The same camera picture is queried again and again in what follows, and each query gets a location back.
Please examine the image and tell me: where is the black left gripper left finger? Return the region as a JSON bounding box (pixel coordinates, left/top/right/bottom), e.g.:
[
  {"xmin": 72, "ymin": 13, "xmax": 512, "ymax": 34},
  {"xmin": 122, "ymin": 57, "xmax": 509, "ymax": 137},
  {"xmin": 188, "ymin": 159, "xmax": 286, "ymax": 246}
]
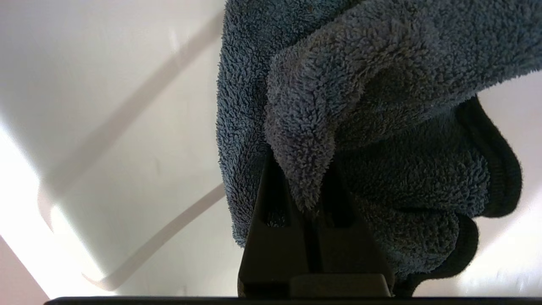
[{"xmin": 237, "ymin": 150, "xmax": 312, "ymax": 298}]

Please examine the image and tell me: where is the dark grey terry towel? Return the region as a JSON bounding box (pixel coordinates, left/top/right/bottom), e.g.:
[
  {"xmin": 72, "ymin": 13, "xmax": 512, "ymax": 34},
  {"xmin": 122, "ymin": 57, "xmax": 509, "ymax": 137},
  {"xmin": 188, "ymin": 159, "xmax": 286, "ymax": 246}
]
[{"xmin": 216, "ymin": 0, "xmax": 542, "ymax": 297}]

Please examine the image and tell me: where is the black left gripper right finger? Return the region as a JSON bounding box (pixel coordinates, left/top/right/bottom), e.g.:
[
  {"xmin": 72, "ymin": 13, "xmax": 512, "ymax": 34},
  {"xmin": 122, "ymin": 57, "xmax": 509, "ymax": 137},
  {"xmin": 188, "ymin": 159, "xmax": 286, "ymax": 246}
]
[{"xmin": 315, "ymin": 162, "xmax": 395, "ymax": 294}]

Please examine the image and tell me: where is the white ceramic sink basin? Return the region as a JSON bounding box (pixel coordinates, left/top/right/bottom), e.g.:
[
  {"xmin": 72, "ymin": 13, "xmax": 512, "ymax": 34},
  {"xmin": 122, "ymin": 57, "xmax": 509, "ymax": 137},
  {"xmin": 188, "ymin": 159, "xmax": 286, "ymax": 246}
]
[{"xmin": 0, "ymin": 0, "xmax": 542, "ymax": 299}]

